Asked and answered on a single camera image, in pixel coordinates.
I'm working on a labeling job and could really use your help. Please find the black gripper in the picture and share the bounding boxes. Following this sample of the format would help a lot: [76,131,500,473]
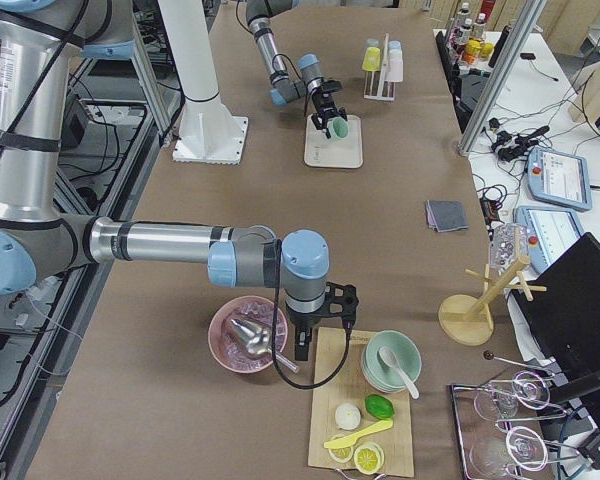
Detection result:
[285,281,359,361]
[307,78,348,139]

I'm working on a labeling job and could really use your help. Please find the green plastic cup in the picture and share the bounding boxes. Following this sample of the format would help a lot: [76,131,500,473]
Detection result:
[327,116,349,140]

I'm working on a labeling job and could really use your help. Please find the cream rabbit print tray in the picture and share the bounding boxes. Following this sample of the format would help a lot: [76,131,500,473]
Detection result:
[304,115,363,169]

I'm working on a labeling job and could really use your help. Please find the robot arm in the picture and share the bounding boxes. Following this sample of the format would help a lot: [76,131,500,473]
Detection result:
[245,1,349,140]
[0,1,358,361]

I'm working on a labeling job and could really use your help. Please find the yellow plastic cup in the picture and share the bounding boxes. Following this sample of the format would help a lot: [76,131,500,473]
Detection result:
[362,46,381,73]

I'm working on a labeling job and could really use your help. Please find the pink plastic cup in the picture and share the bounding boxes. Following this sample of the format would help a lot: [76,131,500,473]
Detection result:
[385,57,404,83]

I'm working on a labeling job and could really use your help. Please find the black wine glass rack tray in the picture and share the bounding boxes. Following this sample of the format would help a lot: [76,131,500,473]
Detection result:
[450,350,594,479]

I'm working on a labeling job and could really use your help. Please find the metal ice scoop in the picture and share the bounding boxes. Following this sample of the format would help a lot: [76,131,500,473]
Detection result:
[224,314,276,363]

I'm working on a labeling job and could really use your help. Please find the wooden cutting board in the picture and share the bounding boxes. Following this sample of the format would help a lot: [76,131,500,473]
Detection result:
[307,327,415,476]

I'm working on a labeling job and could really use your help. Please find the pink bowl with ice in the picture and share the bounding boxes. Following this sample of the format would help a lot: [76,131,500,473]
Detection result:
[208,295,288,374]

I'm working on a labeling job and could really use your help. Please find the white ceramic spoon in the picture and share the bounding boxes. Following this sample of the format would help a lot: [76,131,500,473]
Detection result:
[379,346,420,400]

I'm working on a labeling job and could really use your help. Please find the green stacked bowls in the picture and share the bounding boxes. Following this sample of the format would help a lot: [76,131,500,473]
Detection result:
[360,330,424,394]

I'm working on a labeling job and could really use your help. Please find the white peeled egg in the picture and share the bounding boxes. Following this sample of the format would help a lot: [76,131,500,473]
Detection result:
[334,403,361,431]

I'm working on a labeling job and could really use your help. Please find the whole green lime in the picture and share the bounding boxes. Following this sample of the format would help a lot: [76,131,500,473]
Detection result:
[364,394,395,420]

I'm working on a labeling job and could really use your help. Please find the yellow plastic knife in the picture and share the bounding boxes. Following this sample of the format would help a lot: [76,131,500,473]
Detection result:
[323,419,394,450]

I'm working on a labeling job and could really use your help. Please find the folded grey cloth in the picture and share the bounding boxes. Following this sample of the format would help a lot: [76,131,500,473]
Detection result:
[425,200,468,233]

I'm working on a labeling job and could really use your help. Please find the wooden mug tree stand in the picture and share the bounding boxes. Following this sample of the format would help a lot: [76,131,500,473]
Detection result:
[438,255,547,346]

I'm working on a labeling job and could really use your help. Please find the clear textured glass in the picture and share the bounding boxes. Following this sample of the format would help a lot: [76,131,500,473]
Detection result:
[489,223,528,273]

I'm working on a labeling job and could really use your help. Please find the blue teach pendant tablet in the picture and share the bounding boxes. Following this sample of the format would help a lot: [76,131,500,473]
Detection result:
[527,146,593,211]

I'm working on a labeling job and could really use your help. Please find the black computer monitor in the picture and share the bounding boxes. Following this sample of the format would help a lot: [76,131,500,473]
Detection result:
[513,232,600,431]

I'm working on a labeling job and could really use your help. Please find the white wire cup rack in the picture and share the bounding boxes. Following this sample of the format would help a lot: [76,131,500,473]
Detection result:
[363,34,399,101]

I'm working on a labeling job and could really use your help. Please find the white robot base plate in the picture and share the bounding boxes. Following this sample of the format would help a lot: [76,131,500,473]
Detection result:
[172,113,249,165]

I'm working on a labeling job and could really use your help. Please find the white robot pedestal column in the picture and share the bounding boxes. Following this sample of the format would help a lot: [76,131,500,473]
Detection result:
[159,0,220,136]

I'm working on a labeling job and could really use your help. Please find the aluminium frame post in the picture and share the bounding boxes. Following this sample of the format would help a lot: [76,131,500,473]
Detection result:
[458,0,547,157]

